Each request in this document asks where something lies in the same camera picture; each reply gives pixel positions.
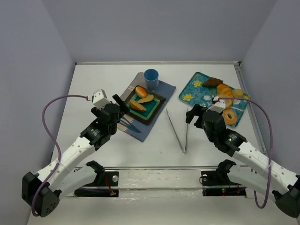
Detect metal tongs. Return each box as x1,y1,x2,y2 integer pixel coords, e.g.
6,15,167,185
165,108,189,154

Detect blue plastic spoon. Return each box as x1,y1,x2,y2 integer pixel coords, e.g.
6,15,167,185
119,120,139,133

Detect blue patchwork placemat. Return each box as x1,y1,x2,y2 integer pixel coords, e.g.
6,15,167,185
114,71,177,143

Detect dark brown pastry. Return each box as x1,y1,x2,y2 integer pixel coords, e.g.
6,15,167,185
202,77,223,87

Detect blue plastic knife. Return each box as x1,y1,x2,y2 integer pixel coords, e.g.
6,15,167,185
120,117,141,133

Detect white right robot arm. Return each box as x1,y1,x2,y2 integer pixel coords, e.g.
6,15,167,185
186,104,300,218

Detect lower glazed donut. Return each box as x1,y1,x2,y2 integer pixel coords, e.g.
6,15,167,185
222,109,238,125

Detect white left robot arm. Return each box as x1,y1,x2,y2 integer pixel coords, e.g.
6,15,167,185
21,90,129,218

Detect blue plastic fork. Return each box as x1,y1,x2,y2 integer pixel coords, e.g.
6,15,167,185
119,121,137,132

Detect upper glazed donut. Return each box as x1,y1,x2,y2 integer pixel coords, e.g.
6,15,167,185
218,94,234,109

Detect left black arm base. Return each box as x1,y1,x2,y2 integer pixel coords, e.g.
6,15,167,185
74,161,119,197

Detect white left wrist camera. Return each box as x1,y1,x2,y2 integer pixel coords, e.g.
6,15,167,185
92,89,111,110

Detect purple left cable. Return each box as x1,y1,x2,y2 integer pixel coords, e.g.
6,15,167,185
31,94,90,217

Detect teal square ceramic plate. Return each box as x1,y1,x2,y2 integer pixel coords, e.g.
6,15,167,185
124,85,166,125

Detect golden croissant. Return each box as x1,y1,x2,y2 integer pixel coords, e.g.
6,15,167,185
217,84,233,97

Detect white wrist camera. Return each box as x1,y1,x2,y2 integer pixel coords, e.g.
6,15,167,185
92,89,111,110
207,96,226,114

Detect glazed donut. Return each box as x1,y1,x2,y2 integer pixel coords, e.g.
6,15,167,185
222,109,238,125
218,94,234,109

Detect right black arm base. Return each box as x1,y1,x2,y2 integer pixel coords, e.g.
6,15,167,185
199,159,247,197

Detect seeded bread slice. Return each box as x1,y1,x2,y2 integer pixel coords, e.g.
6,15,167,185
137,95,154,104

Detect blue plastic cup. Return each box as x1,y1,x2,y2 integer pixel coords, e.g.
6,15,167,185
143,69,159,91

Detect purple cable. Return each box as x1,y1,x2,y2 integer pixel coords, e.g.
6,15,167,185
217,97,275,209
31,94,90,217

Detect metal rail front bar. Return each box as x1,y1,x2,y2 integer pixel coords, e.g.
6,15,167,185
75,165,221,171

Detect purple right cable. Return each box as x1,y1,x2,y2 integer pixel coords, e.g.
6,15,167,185
217,97,275,209

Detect round orange bun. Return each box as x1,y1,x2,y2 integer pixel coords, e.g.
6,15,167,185
135,86,148,98

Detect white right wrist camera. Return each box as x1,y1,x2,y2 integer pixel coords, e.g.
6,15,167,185
207,96,226,114

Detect half bread loaf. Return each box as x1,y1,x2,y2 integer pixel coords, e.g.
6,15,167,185
129,100,147,112

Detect small round yellow bun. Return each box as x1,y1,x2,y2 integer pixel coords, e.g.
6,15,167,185
232,89,244,98

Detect blue floral tray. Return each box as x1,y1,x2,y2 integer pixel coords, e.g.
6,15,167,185
179,72,248,128

